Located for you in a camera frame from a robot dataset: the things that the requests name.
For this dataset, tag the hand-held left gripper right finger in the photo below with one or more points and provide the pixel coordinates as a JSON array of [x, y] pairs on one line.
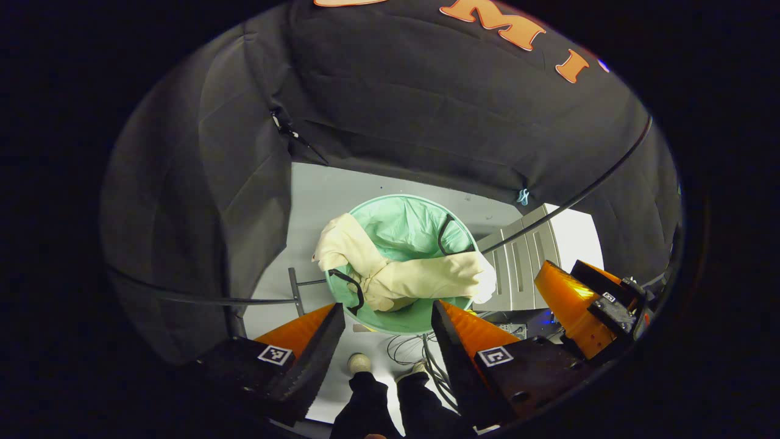
[[457, 360]]

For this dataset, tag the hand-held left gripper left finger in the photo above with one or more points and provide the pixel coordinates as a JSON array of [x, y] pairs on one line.
[[314, 360]]

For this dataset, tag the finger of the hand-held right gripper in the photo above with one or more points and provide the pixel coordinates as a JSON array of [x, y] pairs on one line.
[[600, 275], [573, 305]]

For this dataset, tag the cream shirt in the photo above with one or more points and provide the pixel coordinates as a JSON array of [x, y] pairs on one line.
[[420, 277]]

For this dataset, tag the green laundry hamper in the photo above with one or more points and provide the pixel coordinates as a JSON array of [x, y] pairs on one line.
[[402, 228]]

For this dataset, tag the person's right shoe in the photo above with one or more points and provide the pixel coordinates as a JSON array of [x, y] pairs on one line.
[[414, 369]]

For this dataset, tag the person's shoe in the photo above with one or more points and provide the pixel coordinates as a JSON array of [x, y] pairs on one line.
[[414, 369], [359, 363]]

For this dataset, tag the person's left shoe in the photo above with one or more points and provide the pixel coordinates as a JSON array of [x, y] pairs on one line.
[[359, 363]]

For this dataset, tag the white drawer cabinet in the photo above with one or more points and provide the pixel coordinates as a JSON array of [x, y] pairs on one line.
[[518, 268]]

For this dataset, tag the person's left leg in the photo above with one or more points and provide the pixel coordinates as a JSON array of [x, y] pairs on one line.
[[365, 408]]

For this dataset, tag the small blue clip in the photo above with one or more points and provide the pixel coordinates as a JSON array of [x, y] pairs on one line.
[[523, 196]]

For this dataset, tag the black backdrop cloth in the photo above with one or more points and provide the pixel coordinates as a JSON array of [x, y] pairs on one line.
[[396, 91]]

